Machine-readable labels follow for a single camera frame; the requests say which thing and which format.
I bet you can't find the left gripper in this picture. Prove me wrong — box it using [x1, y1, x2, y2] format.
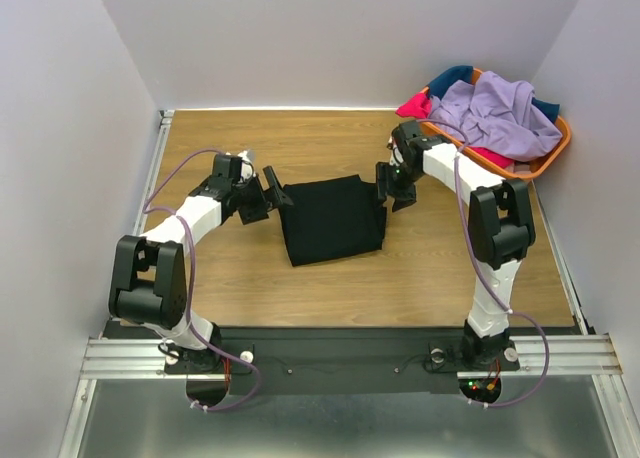
[233, 167, 294, 225]

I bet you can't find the lavender t shirt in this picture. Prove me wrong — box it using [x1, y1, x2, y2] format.
[429, 71, 562, 162]

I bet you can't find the black t shirt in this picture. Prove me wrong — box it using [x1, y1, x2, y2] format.
[279, 175, 387, 267]

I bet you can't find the right side aluminium rail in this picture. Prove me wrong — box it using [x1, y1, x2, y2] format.
[533, 184, 595, 335]

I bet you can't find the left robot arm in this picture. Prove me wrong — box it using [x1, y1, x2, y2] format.
[108, 150, 292, 373]

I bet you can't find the aluminium frame rail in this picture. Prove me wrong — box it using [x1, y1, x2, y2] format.
[81, 330, 622, 380]

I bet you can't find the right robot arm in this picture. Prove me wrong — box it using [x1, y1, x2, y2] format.
[376, 121, 536, 368]

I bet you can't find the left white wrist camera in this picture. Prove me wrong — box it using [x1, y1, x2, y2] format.
[238, 149, 256, 183]

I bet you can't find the dark blue t shirt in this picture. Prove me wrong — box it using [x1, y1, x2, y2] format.
[427, 65, 474, 98]

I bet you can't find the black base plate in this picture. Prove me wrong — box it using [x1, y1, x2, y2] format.
[158, 327, 521, 396]

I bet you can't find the pink t shirt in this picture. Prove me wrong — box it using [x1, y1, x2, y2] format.
[396, 92, 432, 120]

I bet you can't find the orange laundry basket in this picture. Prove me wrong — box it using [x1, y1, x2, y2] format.
[419, 68, 571, 180]

